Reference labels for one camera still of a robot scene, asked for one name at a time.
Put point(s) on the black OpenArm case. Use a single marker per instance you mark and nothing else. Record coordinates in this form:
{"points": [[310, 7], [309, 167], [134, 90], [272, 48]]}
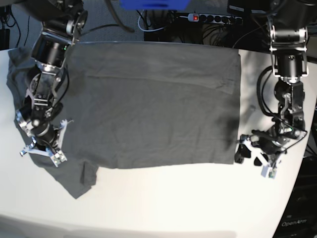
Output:
{"points": [[299, 219]]}

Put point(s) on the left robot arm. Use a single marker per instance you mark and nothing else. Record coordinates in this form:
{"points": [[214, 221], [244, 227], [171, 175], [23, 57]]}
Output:
{"points": [[287, 29]]}

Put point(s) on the black power strip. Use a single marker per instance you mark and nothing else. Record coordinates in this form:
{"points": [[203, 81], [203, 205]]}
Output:
{"points": [[215, 19]]}

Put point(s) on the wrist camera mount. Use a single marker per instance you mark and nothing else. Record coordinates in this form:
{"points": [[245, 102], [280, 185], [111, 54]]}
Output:
{"points": [[272, 153], [47, 148]]}

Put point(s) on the grey T-shirt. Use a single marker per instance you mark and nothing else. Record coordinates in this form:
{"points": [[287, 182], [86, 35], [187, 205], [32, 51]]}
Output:
{"points": [[138, 105]]}

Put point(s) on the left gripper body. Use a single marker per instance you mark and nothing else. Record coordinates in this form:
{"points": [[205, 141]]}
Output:
{"points": [[255, 150]]}

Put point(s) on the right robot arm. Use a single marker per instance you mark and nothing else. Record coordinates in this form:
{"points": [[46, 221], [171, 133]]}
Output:
{"points": [[62, 22]]}

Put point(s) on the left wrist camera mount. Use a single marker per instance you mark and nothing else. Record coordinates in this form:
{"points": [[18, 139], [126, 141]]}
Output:
{"points": [[47, 148]]}

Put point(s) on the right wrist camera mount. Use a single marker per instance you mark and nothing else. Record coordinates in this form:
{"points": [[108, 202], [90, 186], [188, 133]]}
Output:
{"points": [[272, 153]]}

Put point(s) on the blue plastic box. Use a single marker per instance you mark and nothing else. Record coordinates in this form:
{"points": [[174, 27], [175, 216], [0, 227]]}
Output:
{"points": [[154, 4]]}

